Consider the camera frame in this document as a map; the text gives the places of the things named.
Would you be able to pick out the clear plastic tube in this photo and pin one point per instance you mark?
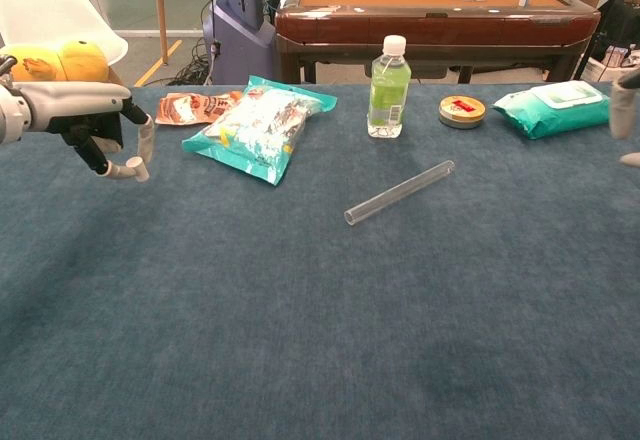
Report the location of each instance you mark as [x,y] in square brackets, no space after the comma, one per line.
[400,193]

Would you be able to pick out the brown mahjong table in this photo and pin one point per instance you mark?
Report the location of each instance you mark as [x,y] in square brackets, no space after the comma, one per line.
[430,25]

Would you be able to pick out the black tripod stand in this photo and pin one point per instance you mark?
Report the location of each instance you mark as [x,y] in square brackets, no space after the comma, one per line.
[584,60]

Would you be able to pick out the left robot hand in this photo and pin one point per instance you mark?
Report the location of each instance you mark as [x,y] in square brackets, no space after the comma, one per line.
[75,102]

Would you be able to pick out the teal clear snack bag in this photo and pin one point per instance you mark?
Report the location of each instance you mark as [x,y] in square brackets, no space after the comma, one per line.
[260,130]

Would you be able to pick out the teal wet wipes pack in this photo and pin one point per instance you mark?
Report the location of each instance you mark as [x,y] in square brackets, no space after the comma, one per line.
[550,110]

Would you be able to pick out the yellow plush duck toy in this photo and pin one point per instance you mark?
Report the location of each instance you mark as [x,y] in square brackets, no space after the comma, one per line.
[80,60]

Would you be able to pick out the green label water bottle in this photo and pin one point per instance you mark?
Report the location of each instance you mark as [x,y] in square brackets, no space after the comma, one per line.
[389,95]

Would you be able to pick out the blue table mat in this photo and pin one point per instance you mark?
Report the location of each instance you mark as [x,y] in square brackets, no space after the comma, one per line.
[300,310]

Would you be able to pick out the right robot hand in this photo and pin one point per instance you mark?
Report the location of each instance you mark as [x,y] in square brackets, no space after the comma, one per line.
[625,110]

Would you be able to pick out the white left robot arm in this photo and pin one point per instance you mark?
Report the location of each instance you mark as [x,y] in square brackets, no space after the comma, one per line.
[10,115]

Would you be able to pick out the white printed carton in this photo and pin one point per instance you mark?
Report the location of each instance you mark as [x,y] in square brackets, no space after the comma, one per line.
[612,62]

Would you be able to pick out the blue grey machine base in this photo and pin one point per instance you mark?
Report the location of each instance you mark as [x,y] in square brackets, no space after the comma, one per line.
[240,45]

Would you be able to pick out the round gold tin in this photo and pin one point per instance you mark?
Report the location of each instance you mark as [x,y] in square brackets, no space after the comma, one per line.
[462,110]

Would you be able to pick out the brown snack pouch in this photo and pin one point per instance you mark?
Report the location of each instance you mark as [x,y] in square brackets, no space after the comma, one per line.
[185,107]

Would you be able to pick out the small white cap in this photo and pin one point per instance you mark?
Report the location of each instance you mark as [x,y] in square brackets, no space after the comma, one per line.
[140,170]

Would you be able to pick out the white chair wooden legs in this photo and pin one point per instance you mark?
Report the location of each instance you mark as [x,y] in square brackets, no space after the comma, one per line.
[50,0]

